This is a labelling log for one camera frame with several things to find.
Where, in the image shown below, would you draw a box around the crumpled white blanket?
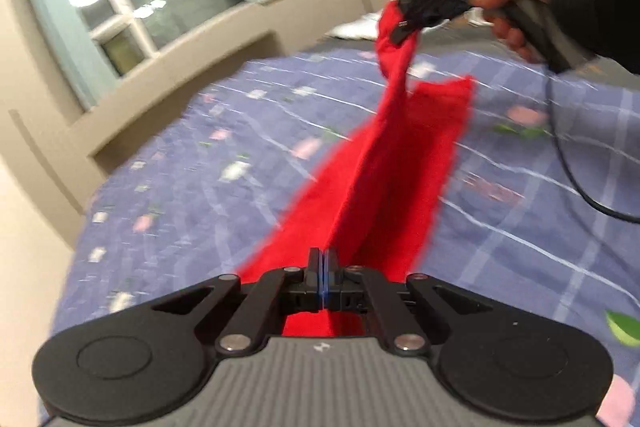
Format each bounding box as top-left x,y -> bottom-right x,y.
327,12 -> 387,40

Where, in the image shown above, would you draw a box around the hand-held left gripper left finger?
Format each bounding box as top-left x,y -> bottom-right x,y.
151,248 -> 324,354

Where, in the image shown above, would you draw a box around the beige window ledge cabinet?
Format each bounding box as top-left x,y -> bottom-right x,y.
65,0 -> 328,160

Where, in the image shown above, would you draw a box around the black cable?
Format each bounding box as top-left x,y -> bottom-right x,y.
544,64 -> 640,224

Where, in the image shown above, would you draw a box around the red pants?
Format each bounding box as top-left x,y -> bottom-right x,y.
235,0 -> 478,338

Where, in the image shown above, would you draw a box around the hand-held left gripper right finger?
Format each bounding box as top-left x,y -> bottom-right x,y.
324,248 -> 494,356

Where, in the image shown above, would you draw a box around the blue checked floral quilt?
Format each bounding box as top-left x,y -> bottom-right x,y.
50,24 -> 640,427

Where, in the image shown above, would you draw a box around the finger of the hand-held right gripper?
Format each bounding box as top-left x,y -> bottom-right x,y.
391,13 -> 426,46

